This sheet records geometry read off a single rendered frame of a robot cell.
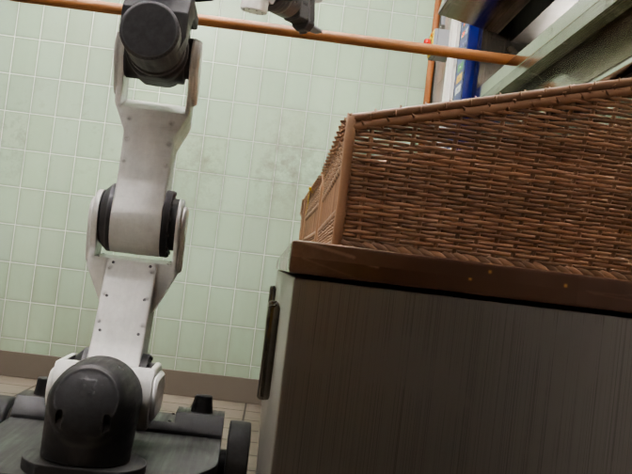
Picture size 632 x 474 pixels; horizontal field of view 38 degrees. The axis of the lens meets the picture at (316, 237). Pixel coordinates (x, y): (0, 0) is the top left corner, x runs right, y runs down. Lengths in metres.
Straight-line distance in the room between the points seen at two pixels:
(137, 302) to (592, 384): 1.20
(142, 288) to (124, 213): 0.16
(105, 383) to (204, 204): 2.21
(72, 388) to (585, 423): 0.94
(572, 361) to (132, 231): 1.21
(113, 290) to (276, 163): 1.92
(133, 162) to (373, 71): 2.02
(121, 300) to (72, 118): 2.01
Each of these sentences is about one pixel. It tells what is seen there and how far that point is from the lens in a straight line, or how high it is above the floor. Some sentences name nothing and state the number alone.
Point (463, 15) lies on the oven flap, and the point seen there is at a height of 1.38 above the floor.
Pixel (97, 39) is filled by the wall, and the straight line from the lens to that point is 3.88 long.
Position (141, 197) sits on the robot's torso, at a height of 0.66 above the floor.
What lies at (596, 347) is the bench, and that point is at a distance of 0.87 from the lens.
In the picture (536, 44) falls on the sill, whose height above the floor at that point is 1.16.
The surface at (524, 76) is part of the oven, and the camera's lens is 2.42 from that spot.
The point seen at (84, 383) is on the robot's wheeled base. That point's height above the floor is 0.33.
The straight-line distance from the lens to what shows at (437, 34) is 3.52.
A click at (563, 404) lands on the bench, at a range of 0.87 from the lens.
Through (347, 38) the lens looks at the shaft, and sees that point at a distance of 2.53.
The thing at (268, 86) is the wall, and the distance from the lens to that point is 3.78.
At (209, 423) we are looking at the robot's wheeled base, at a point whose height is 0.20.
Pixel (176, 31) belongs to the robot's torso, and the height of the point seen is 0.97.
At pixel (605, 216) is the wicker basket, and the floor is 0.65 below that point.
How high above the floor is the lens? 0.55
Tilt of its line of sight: 2 degrees up
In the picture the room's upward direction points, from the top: 7 degrees clockwise
